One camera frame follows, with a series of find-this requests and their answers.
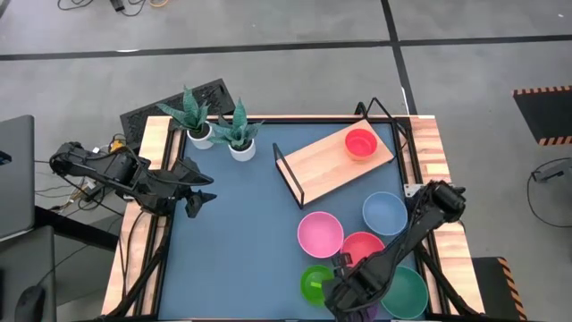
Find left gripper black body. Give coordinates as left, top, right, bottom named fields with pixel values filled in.
left=153, top=162, right=198, bottom=214

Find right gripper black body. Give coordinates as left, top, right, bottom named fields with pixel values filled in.
left=322, top=252, right=388, bottom=319

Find small green plastic bowl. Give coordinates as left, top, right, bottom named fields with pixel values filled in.
left=299, top=264, right=335, bottom=308

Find large pink plastic bowl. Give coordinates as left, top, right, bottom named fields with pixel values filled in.
left=297, top=211, right=345, bottom=259

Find large blue plastic bowl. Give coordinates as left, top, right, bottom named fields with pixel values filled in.
left=362, top=191, right=408, bottom=237

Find small red plastic bowl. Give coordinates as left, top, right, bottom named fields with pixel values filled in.
left=344, top=128, right=379, bottom=160

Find snake plant in white pot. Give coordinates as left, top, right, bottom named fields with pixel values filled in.
left=155, top=87, right=215, bottom=151
left=208, top=98, right=265, bottom=163

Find large red plastic bowl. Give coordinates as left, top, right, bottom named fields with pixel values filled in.
left=340, top=231, right=386, bottom=269

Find large teal plastic bowl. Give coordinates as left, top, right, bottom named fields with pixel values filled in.
left=379, top=265, right=430, bottom=320

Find wooden table side board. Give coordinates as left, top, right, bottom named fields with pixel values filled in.
left=101, top=115, right=184, bottom=317
left=408, top=114, right=486, bottom=314

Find blue table mat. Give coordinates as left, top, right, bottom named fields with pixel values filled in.
left=158, top=123, right=442, bottom=321

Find black desk edge bar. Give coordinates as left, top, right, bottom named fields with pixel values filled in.
left=34, top=205, right=120, bottom=251

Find silver mounting plate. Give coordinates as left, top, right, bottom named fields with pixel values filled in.
left=403, top=182, right=425, bottom=199

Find black mat hazard stripes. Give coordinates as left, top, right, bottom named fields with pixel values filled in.
left=512, top=85, right=572, bottom=147
left=471, top=257, right=529, bottom=322

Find grey laptop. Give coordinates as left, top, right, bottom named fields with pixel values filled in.
left=0, top=114, right=36, bottom=241

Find black computer mouse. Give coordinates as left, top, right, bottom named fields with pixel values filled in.
left=14, top=284, right=47, bottom=322

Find black diagonal frame strut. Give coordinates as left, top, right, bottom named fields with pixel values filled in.
left=106, top=209, right=173, bottom=319
left=413, top=243, right=483, bottom=318

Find tangled black cable bundle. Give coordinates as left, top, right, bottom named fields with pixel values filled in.
left=34, top=132, right=138, bottom=212

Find wooden shelf black metal frame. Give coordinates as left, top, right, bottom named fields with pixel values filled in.
left=272, top=118, right=397, bottom=210

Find black table border frame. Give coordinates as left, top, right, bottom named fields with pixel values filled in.
left=154, top=115, right=444, bottom=321

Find black floor cable with adapter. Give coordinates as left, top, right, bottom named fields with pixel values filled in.
left=56, top=0, right=151, bottom=18

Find black triangular metal bracket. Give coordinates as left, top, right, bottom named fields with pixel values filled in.
left=354, top=97, right=408, bottom=135

